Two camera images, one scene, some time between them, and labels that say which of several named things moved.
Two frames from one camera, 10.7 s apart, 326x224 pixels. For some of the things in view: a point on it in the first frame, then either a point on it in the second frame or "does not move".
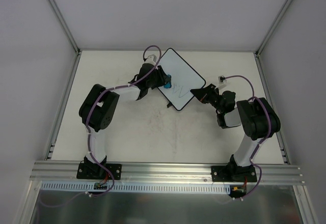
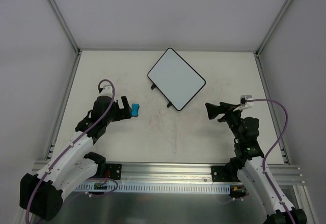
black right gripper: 207,94 -> 228,114
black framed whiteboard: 184,78 does not move
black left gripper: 160,77 -> 121,111
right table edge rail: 279,136 does not move
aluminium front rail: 66,171 does not move
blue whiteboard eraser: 168,85 -> 135,108
